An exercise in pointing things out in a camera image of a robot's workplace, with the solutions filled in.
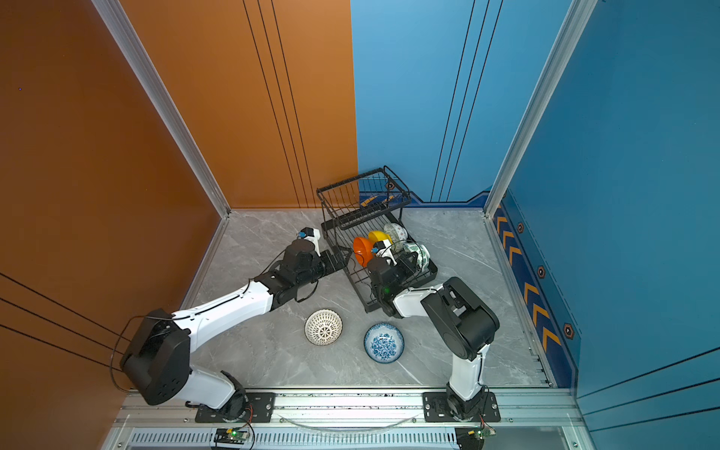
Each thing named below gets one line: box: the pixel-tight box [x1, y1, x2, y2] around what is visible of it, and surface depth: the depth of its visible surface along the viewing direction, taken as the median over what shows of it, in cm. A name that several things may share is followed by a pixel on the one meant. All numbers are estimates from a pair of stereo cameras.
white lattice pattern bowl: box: [304, 308, 344, 346], surface depth 87 cm
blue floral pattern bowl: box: [363, 322, 405, 364], surface depth 84 cm
